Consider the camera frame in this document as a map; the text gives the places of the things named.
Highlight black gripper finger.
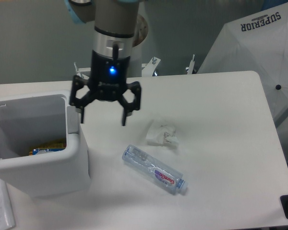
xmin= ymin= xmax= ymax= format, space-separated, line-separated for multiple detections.
xmin=69 ymin=75 xmax=98 ymax=124
xmin=119 ymin=81 xmax=142 ymax=127

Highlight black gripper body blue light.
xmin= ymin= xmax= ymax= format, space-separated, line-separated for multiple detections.
xmin=88 ymin=51 xmax=130 ymax=102

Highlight white push-top trash can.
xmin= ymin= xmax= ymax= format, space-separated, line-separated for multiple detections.
xmin=0 ymin=90 xmax=91 ymax=197

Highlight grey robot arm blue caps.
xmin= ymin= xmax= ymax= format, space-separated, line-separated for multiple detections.
xmin=65 ymin=0 xmax=142 ymax=126

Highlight yellow blue trash in bin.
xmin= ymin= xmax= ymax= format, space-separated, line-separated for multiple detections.
xmin=28 ymin=138 xmax=67 ymax=156

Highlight crumpled white tissue paper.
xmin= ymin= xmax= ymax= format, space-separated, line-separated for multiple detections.
xmin=145 ymin=116 xmax=179 ymax=148

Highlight clear plastic water bottle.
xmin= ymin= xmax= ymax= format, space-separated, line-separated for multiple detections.
xmin=122 ymin=145 xmax=188 ymax=195

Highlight white umbrella with blue text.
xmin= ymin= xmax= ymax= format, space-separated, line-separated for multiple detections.
xmin=198 ymin=2 xmax=288 ymax=117

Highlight white notepad with writing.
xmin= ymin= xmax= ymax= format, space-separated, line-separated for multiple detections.
xmin=0 ymin=179 xmax=16 ymax=230

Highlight white robot pedestal with brackets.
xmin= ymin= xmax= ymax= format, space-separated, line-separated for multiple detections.
xmin=74 ymin=14 xmax=196 ymax=79

